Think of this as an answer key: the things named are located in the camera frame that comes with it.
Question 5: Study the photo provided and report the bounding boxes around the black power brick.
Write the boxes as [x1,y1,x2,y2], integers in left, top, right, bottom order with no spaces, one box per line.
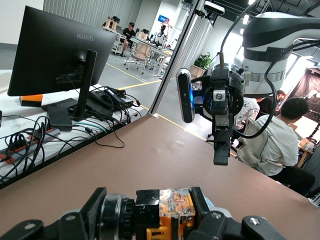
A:
[102,88,135,107]

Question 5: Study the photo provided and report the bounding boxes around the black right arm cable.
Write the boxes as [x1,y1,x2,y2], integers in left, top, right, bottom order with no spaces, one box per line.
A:
[217,0,261,72]
[232,39,320,139]

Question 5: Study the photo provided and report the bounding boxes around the beige office chair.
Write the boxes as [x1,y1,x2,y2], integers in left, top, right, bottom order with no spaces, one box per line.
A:
[124,42,153,75]

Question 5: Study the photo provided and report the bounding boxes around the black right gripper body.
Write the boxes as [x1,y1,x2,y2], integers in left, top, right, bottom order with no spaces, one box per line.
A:
[211,88,231,116]

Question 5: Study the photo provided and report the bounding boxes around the white office desk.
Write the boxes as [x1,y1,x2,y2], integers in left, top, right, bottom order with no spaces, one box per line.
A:
[129,36,176,77]

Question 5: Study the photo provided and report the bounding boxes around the orange black push-button switch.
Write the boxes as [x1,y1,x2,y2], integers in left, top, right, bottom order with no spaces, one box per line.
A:
[98,187,197,240]

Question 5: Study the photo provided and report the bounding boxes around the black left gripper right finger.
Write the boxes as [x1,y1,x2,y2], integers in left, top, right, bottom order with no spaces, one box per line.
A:
[191,186,307,240]

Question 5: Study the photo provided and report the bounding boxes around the green potted plant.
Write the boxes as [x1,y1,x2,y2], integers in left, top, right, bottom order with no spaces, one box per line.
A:
[194,52,214,71]

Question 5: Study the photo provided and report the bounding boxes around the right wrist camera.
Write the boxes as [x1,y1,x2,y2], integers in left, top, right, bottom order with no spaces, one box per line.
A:
[176,67,195,124]

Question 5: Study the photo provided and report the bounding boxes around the seated person white shirt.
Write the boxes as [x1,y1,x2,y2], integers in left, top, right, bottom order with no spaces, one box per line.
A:
[237,96,316,197]

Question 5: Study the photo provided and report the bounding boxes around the person black shirt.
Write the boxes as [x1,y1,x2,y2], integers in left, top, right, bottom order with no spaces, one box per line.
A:
[120,22,137,58]

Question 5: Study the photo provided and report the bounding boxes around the orange black box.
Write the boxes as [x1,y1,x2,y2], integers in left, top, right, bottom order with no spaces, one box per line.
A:
[19,94,45,108]

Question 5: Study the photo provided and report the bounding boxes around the person printed white shirt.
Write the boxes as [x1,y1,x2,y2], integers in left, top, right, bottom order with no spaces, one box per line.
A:
[234,89,287,131]

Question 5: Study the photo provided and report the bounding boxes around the looped black cable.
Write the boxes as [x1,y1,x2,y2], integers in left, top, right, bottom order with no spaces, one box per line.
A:
[94,129,125,149]

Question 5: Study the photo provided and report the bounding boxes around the grey power strip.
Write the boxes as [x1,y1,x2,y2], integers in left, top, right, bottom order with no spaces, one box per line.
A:
[0,126,61,165]

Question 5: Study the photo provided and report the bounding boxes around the aluminium frame post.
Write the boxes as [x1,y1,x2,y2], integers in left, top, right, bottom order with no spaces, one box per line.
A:
[149,0,201,119]

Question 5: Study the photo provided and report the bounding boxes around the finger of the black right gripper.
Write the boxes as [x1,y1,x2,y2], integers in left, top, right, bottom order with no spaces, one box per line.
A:
[209,69,231,90]
[212,114,235,166]

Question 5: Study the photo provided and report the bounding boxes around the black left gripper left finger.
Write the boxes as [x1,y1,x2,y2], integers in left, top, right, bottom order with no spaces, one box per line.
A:
[0,186,108,240]

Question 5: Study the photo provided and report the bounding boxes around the black computer monitor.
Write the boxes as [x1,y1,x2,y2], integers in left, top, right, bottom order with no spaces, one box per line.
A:
[7,6,118,132]

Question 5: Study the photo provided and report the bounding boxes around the white humanoid robot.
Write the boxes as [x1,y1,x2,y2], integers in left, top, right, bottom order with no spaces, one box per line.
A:
[156,24,169,48]

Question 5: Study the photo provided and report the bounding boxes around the white side desk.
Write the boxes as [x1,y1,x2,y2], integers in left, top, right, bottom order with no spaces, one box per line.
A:
[0,69,142,188]

